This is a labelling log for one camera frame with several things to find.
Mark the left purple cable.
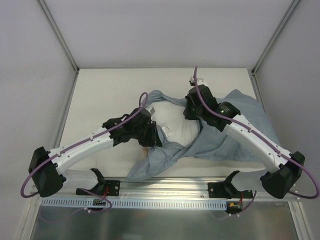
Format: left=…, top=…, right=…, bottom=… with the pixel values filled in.
left=20, top=92, right=149, bottom=221

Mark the white slotted cable duct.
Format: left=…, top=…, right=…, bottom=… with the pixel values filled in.
left=40, top=197, right=227, bottom=211

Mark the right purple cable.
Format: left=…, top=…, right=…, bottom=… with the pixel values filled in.
left=193, top=66, right=320, bottom=218

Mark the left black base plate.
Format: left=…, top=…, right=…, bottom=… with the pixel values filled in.
left=85, top=178, right=121, bottom=197

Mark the grey-blue pillowcase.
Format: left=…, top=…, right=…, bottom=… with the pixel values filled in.
left=125, top=88, right=280, bottom=182

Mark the left aluminium frame post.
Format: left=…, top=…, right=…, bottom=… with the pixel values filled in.
left=36, top=0, right=80, bottom=74

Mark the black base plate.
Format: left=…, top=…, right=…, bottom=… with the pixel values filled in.
left=207, top=182, right=253, bottom=199
left=85, top=178, right=121, bottom=197

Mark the purple cable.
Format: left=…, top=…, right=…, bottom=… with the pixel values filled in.
left=193, top=66, right=320, bottom=218
left=20, top=92, right=149, bottom=221

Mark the white pillow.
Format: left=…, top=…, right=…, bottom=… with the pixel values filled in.
left=147, top=101, right=200, bottom=147

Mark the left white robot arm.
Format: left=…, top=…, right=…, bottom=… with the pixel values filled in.
left=28, top=107, right=162, bottom=198

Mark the aluminium mounting rail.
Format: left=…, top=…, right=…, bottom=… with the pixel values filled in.
left=29, top=175, right=300, bottom=201

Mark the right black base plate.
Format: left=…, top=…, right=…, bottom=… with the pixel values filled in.
left=207, top=182, right=253, bottom=199

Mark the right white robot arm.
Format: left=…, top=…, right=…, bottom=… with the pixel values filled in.
left=183, top=83, right=305, bottom=199

